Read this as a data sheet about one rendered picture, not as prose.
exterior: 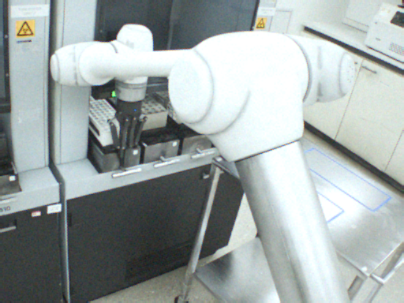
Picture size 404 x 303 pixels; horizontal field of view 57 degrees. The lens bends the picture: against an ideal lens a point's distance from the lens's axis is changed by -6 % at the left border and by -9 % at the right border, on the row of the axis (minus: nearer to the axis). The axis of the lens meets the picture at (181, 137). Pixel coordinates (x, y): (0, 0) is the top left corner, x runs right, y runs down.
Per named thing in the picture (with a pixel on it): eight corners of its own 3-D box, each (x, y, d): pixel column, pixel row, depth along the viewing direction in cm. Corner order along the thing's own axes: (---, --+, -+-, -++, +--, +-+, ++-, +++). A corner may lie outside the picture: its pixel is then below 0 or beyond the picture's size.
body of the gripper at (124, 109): (136, 90, 121) (133, 117, 126) (110, 93, 117) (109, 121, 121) (148, 100, 116) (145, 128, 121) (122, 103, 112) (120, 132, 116)
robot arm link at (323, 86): (284, 31, 76) (237, 32, 68) (368, 33, 62) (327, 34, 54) (284, 96, 80) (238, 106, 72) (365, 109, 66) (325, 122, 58)
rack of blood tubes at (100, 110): (70, 109, 147) (71, 93, 144) (95, 105, 152) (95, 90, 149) (102, 149, 127) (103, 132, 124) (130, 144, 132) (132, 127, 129)
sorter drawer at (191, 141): (102, 81, 190) (102, 64, 185) (127, 79, 197) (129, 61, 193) (187, 162, 140) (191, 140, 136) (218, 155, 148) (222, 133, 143)
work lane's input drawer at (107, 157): (39, 89, 173) (39, 70, 169) (69, 85, 181) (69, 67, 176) (107, 181, 124) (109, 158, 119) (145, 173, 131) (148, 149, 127)
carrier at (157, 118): (162, 123, 144) (165, 108, 141) (166, 126, 143) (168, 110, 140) (134, 129, 138) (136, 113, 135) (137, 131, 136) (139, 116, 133)
